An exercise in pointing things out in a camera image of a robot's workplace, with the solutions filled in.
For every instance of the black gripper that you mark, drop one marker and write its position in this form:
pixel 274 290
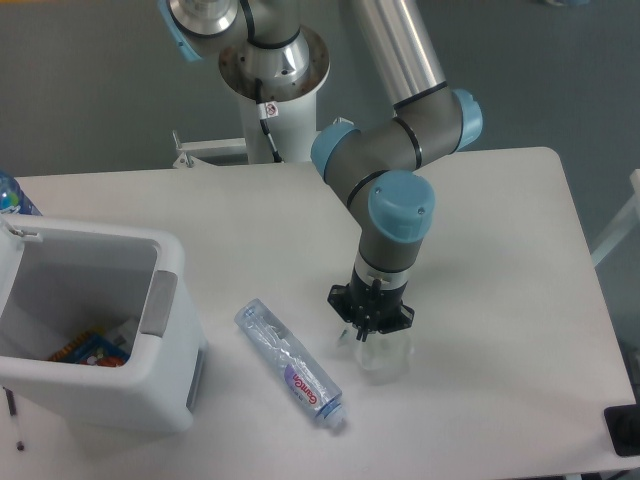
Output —
pixel 373 300

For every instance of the white tissue pack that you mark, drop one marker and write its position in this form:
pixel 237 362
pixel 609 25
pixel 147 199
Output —
pixel 382 358

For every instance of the clear plastic water bottle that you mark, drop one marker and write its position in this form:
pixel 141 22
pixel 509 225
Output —
pixel 309 384

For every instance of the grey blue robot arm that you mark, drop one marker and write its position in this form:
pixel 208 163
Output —
pixel 372 172

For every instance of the white trash can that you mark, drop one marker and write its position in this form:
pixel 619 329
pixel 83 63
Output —
pixel 60 278

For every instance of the colourful trash in bin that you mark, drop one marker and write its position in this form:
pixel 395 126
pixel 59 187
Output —
pixel 92 348

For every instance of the black device at table corner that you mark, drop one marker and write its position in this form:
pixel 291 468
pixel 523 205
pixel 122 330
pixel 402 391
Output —
pixel 623 426

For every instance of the black pen on table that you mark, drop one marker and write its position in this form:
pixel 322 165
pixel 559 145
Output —
pixel 13 415

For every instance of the blue bottle at edge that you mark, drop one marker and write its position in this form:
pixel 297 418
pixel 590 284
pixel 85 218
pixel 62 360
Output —
pixel 13 198

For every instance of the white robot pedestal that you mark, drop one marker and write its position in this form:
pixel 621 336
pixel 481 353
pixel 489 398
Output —
pixel 276 92

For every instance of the white frame at right edge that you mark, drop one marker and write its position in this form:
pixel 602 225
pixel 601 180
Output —
pixel 623 222

